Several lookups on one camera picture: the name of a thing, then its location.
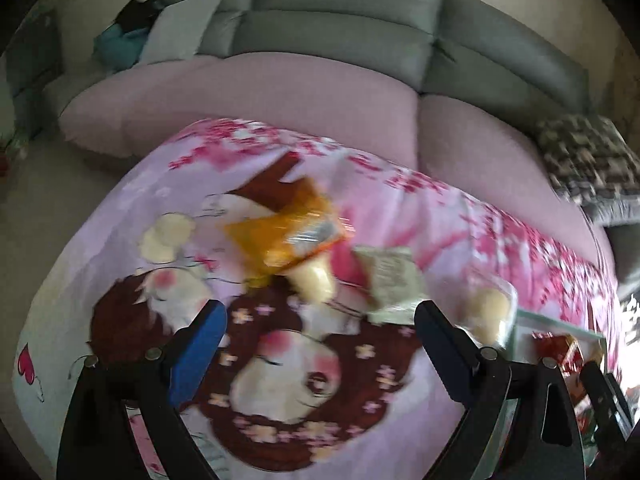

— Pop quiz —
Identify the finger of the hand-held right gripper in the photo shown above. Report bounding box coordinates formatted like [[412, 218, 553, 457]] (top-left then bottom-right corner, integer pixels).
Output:
[[579, 360, 634, 445]]

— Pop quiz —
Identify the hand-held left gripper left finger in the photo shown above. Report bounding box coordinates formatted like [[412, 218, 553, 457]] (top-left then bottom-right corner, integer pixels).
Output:
[[56, 299, 229, 480]]

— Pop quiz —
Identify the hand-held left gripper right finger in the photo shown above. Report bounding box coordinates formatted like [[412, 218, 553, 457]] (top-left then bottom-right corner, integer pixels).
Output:
[[414, 299, 586, 480]]

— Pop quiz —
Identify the large red snack packet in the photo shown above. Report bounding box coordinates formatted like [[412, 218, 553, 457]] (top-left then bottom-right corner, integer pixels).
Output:
[[536, 334, 602, 413]]

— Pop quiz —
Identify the white tray with teal rim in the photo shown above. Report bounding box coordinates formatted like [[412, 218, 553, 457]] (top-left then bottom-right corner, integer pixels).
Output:
[[502, 309, 610, 480]]

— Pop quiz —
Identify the clear packet of yellow cake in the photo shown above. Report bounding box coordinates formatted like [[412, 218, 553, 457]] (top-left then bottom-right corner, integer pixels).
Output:
[[459, 280, 519, 350], [289, 254, 337, 307]]

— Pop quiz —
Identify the beige snack packet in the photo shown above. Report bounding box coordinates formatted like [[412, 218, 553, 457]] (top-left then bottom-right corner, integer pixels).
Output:
[[352, 246, 434, 324]]

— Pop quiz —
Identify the printed pink cartoon blanket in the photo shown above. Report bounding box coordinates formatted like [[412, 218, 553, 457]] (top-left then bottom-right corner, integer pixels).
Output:
[[12, 117, 622, 480]]

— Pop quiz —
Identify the yellow snack packet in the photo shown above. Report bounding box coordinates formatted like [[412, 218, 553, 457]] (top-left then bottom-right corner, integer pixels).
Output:
[[222, 177, 352, 287]]

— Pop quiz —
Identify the black and white patterned pillow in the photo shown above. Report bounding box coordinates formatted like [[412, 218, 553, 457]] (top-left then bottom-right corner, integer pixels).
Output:
[[534, 112, 640, 207]]

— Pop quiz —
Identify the pink sofa cover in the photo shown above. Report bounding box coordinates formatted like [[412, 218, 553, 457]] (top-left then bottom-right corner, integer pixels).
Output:
[[57, 52, 617, 281]]

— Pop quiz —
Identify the blue clothing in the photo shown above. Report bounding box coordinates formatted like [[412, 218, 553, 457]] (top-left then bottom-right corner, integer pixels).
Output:
[[94, 27, 152, 72]]

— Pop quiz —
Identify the plain grey pillow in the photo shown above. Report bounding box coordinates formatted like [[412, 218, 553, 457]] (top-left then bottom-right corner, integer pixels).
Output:
[[140, 0, 227, 64]]

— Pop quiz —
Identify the dark blue cabinet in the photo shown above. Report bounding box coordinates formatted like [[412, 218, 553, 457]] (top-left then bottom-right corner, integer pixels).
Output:
[[4, 9, 65, 137]]

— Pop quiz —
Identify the black clothing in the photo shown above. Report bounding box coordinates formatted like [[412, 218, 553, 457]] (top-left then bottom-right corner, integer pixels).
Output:
[[115, 0, 167, 32]]

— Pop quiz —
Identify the grey sofa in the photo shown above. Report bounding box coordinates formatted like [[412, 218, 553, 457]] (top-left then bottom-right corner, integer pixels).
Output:
[[42, 0, 640, 281]]

